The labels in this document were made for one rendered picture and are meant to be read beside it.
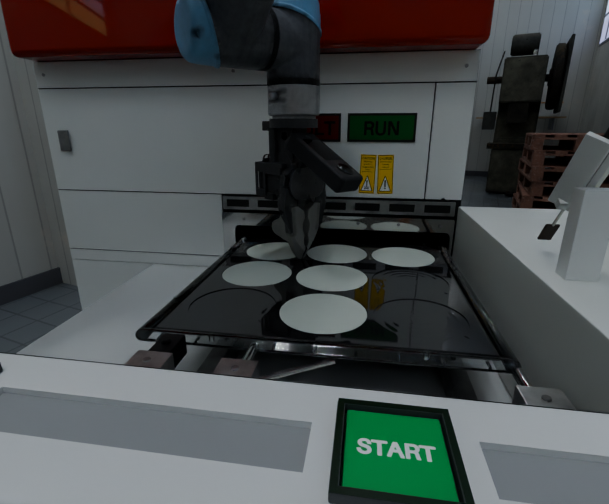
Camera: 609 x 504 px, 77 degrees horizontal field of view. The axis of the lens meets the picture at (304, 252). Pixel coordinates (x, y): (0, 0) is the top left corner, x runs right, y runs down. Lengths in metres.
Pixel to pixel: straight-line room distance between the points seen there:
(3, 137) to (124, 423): 2.93
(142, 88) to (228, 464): 0.73
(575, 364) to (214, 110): 0.66
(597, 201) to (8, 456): 0.44
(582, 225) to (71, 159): 0.86
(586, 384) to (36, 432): 0.36
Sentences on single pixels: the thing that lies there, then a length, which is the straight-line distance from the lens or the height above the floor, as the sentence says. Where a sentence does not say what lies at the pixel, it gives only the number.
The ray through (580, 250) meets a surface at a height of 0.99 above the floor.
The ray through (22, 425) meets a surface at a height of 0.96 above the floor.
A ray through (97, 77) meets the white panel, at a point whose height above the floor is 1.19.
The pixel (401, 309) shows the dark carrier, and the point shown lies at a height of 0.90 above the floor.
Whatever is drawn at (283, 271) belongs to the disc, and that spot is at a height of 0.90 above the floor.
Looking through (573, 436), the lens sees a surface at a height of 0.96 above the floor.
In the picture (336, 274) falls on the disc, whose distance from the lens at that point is 0.55.
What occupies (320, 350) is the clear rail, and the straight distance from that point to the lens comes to 0.38.
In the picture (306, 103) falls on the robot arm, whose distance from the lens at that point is 0.56.
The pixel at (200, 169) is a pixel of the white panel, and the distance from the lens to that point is 0.79.
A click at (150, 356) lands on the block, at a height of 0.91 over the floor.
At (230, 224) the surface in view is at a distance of 0.77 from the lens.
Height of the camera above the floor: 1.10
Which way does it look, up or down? 18 degrees down
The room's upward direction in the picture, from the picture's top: straight up
